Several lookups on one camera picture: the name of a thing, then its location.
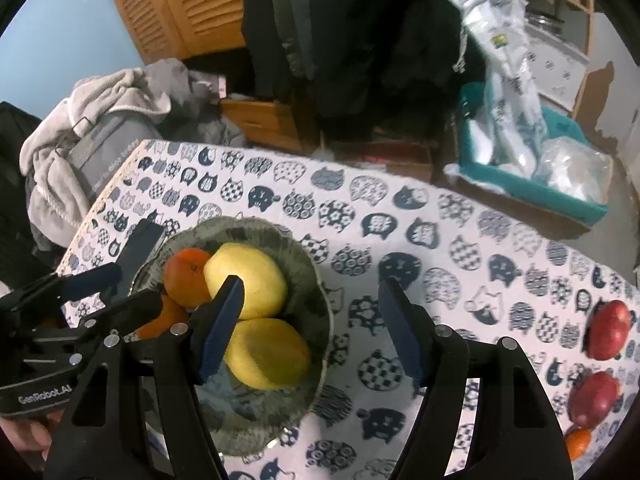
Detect green glass bowl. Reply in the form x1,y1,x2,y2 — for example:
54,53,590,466
131,215,333,457

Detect small mandarin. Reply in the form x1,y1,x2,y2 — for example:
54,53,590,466
565,427,592,461

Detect teal plastic crate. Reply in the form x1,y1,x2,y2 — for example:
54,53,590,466
457,82,611,226

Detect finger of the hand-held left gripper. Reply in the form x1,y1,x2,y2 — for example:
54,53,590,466
82,291,163,337
0,262,124,313

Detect dark red apple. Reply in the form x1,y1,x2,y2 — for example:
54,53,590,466
569,371,622,428

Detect clear plastic bag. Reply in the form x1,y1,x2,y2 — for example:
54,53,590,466
535,136,613,201

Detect grey jacket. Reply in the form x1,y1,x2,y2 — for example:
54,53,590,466
272,0,321,81

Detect white printed box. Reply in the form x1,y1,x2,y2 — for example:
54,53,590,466
527,27,588,111

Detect yellow-green lemon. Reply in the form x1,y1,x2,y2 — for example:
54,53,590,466
223,317,312,391
203,242,288,321

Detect grey clothing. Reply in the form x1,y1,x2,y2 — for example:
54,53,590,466
145,57,246,148

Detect wooden louvered wardrobe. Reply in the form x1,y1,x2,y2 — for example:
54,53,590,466
97,0,248,63

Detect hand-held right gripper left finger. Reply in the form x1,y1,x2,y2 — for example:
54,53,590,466
42,275,246,480

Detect cat print tablecloth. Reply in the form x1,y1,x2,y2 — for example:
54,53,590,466
55,139,640,480

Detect large orange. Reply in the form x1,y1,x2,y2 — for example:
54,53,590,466
163,247,213,309
134,294,190,341

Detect bright red apple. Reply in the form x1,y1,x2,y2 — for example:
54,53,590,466
585,300,636,361

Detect black hooded coat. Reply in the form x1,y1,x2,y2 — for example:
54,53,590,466
240,0,481,146

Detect white rice bag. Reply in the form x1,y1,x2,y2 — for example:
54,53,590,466
440,0,551,178

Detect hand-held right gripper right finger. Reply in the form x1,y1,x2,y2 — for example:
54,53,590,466
377,277,573,480

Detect person's left hand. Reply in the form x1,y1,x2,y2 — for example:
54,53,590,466
0,409,66,461

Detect wooden drawer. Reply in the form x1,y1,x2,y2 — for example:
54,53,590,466
220,99,306,153

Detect steel pot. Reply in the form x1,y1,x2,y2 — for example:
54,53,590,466
525,7,566,31

